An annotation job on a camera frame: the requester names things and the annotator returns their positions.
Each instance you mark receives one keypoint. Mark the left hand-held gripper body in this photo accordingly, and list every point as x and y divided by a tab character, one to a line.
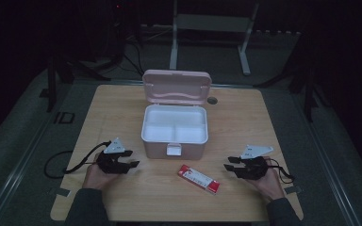
111	164

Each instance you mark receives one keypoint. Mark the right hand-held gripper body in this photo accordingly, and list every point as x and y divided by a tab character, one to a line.
253	168

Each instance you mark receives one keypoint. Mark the red and white packet box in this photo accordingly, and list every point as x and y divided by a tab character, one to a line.
198	179

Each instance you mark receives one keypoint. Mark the pink storage box with lid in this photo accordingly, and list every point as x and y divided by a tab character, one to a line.
176	89

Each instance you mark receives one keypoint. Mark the person's left hand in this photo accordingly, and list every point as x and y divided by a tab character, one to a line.
95	179

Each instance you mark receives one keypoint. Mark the person's right hand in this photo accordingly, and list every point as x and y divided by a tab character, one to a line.
270	185

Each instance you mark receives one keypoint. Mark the grey tape strip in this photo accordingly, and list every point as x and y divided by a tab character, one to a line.
292	190
59	192

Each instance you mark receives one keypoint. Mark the black stand with legs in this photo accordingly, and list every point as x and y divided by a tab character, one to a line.
308	94

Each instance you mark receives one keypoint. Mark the black tripod stand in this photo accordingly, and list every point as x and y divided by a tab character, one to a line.
52	84

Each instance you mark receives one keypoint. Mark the white metal stand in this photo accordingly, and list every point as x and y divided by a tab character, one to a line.
212	23

